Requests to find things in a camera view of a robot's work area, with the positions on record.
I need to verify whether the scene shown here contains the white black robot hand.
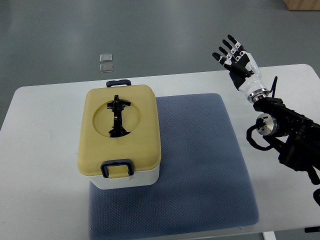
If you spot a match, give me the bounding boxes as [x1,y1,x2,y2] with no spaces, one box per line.
[212,34,270,104]

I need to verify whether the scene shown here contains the yellow storage box lid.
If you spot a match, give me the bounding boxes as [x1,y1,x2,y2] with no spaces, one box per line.
[77,84,161,178]

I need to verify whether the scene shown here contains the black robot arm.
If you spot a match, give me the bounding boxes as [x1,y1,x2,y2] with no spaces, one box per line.
[246,77,320,185]

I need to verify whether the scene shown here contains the cardboard box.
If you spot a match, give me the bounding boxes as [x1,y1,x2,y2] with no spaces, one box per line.
[283,0,320,11]

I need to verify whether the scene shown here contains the white storage box base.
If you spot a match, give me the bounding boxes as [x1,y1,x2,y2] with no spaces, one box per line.
[88,164,160,190]

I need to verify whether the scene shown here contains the blue grey fabric mat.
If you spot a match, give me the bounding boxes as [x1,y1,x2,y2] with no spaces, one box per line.
[88,93,259,240]

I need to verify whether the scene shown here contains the upper metal floor plate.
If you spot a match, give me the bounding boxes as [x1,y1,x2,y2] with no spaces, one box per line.
[99,53,113,63]

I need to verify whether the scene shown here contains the white table leg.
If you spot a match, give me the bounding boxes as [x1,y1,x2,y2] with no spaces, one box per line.
[262,231,277,240]

